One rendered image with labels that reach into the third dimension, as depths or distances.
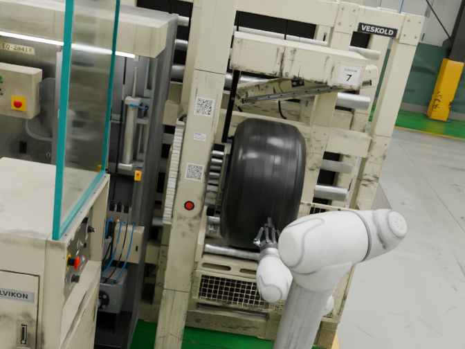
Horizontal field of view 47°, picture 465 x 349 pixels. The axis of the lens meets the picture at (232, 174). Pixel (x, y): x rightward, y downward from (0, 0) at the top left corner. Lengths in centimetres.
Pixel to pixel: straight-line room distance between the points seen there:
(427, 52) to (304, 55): 949
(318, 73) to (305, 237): 135
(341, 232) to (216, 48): 113
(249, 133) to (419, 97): 993
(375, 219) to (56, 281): 90
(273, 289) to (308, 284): 48
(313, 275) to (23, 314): 87
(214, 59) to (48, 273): 106
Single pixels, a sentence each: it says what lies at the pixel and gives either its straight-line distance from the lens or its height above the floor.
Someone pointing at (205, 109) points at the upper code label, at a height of 150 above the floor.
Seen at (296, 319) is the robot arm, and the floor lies 125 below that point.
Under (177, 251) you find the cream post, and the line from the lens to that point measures 247.
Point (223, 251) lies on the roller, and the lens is 237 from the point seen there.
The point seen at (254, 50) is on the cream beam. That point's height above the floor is 174.
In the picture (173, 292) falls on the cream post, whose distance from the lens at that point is 259.
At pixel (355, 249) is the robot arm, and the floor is 148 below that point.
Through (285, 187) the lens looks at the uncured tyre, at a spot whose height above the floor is 129.
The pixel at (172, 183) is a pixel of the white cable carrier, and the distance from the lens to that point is 235.
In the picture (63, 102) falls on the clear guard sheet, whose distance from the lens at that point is 143.
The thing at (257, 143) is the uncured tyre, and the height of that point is 142.
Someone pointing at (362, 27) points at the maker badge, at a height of 190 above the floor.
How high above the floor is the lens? 203
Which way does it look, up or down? 20 degrees down
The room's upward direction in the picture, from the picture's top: 10 degrees clockwise
